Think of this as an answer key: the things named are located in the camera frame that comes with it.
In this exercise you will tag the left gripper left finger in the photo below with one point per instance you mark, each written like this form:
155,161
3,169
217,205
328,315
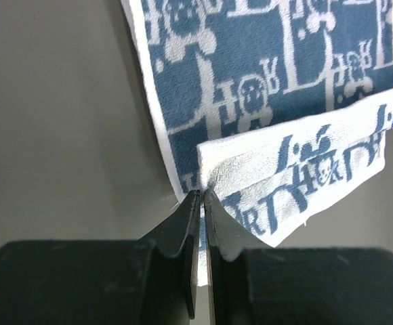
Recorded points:
151,280

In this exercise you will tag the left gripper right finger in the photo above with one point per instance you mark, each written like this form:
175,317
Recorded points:
252,283

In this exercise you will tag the white blue patterned towel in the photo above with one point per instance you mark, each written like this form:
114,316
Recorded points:
280,107

